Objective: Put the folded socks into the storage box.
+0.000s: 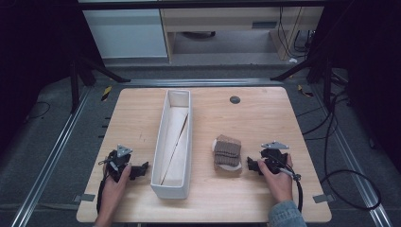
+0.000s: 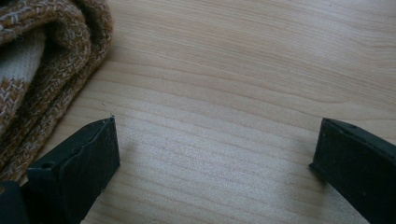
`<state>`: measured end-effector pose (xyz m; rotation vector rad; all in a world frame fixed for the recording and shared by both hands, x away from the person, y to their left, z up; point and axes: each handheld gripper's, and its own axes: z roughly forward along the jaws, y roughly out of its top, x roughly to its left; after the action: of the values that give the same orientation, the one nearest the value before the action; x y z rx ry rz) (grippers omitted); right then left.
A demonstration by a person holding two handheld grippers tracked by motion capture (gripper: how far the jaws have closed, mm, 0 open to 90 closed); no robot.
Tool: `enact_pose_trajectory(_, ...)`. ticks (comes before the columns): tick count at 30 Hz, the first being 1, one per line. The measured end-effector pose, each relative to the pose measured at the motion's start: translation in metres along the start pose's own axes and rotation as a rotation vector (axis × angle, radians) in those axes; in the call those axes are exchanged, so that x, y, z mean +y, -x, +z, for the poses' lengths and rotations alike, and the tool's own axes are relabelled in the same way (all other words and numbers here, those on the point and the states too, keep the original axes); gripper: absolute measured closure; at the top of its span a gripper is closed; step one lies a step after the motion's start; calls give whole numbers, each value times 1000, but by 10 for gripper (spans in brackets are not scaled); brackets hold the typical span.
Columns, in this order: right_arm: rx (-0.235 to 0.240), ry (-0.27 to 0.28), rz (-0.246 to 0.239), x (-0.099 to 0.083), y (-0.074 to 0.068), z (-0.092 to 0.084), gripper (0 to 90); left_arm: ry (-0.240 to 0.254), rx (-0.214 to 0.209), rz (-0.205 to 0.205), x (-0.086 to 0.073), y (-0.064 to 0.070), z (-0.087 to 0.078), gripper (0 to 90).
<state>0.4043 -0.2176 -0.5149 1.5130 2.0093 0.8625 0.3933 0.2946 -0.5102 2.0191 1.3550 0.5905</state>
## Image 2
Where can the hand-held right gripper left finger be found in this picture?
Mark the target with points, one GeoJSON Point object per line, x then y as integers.
{"type": "Point", "coordinates": [74, 174]}

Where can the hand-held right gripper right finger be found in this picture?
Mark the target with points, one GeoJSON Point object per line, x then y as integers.
{"type": "Point", "coordinates": [358, 168]}

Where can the brown and cream knitted cloth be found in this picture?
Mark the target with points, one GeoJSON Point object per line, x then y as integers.
{"type": "Point", "coordinates": [40, 71]}

